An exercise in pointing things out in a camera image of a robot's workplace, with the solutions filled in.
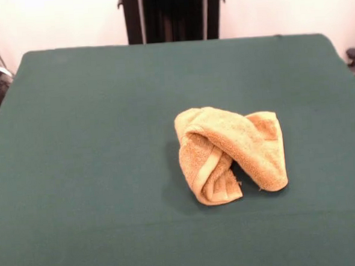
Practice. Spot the orange terry towel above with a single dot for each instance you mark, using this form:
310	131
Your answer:
225	130

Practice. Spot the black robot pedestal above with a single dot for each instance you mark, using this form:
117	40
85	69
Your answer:
173	15

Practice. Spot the dark green table cloth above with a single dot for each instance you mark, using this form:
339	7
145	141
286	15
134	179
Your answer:
75	145

